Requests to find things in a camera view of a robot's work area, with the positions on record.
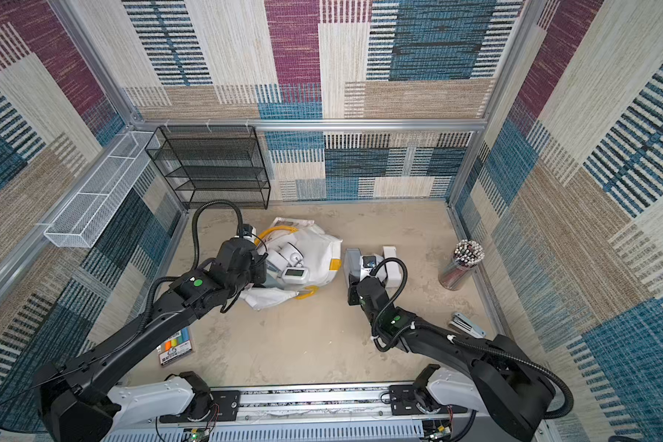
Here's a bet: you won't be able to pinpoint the grey square device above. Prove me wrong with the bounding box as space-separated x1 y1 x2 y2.
343 248 362 287

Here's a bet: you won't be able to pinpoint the white digital timer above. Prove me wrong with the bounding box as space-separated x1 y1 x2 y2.
281 267 309 285

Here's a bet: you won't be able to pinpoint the white rectangular alarm clock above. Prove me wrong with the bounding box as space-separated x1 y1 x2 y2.
381 245 403 288

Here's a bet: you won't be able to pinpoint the white canvas bag yellow handles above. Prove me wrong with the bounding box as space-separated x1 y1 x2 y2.
241 217 343 311

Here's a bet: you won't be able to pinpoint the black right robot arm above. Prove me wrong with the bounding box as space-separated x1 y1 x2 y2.
347 258 575 441

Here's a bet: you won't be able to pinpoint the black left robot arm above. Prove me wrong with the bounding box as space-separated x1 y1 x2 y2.
0 196 263 441

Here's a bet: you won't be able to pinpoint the white twin bell alarm clock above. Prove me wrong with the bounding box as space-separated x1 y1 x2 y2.
276 242 304 269

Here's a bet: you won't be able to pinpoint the highlighter marker pack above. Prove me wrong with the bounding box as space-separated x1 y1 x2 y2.
157 327 193 366

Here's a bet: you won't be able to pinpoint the cup of coloured pencils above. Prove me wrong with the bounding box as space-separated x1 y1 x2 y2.
438 239 485 291

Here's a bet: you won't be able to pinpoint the black wire mesh shelf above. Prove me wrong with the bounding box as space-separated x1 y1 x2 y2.
145 125 272 210

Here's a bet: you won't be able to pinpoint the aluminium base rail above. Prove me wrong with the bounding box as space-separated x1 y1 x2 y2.
65 378 548 442

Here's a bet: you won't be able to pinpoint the white wire mesh basket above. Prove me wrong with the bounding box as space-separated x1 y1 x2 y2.
44 131 152 249

